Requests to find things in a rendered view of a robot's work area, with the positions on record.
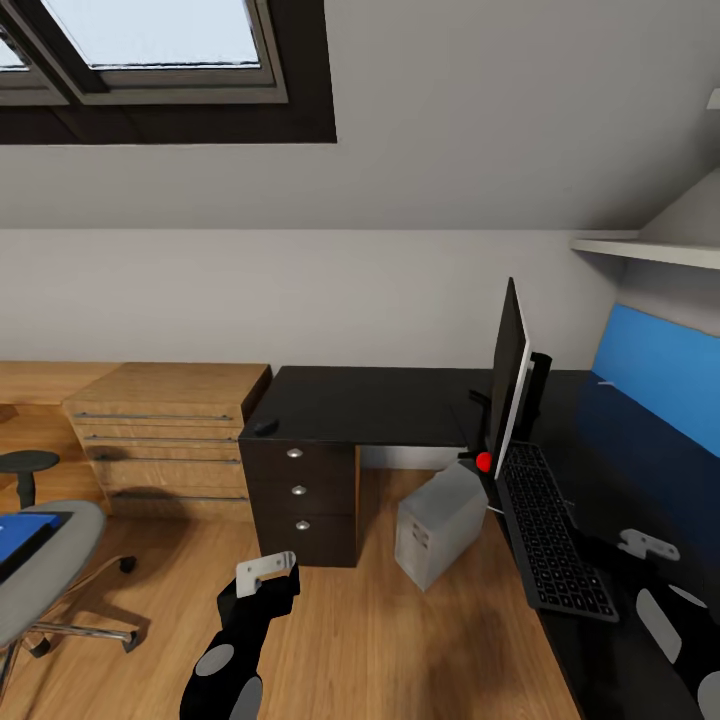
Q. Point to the keyboard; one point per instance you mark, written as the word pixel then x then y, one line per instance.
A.
pixel 554 573

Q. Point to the swivel chair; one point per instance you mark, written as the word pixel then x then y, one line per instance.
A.
pixel 47 575

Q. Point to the folder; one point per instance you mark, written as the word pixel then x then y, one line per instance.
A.
pixel 21 533

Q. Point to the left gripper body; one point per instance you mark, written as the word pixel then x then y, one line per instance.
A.
pixel 271 601

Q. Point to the monitor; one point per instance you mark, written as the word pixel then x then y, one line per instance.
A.
pixel 512 354

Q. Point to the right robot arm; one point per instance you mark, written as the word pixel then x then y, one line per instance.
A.
pixel 677 620

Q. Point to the notebook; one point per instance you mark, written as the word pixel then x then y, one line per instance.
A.
pixel 495 503

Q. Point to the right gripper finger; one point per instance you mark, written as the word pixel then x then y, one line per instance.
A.
pixel 580 540

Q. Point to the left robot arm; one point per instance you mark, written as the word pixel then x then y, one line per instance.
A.
pixel 225 684

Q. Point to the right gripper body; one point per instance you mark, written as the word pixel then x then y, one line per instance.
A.
pixel 610 558

